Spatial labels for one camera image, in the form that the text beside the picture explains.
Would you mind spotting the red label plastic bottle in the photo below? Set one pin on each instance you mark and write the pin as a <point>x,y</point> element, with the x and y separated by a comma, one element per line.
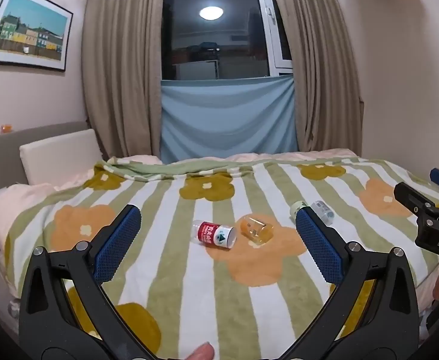
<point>212,234</point>

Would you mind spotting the green label plastic bottle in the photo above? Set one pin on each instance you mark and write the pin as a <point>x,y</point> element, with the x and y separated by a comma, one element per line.
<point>322,210</point>

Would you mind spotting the window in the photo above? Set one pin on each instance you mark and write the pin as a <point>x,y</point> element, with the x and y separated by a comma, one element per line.
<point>215,41</point>

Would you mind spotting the light blue cloth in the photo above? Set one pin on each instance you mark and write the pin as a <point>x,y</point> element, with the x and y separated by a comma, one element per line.
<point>228,118</point>

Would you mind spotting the white cushion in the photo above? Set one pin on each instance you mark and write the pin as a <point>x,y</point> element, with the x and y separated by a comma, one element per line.
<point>60,155</point>

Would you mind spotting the striped floral blanket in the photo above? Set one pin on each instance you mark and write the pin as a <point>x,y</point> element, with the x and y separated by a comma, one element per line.
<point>204,288</point>

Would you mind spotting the small orange object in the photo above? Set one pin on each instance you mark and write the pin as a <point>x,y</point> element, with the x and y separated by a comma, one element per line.
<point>6,129</point>

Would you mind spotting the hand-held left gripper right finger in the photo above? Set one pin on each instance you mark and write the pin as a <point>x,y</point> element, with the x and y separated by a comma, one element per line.
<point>318,245</point>

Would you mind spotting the framed houses wall picture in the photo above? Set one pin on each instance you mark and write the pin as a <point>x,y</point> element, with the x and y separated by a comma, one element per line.
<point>28,28</point>

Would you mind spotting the clear glass cup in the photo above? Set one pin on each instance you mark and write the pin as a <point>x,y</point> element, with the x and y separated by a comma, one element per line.
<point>257,229</point>

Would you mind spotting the person's left hand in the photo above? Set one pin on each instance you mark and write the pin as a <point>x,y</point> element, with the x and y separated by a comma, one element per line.
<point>201,352</point>

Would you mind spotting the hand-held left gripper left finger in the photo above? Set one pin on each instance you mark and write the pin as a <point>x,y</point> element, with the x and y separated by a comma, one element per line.
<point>116,243</point>

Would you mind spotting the beige curtain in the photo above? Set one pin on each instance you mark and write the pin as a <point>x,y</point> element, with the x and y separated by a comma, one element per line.
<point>317,63</point>
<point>122,63</point>

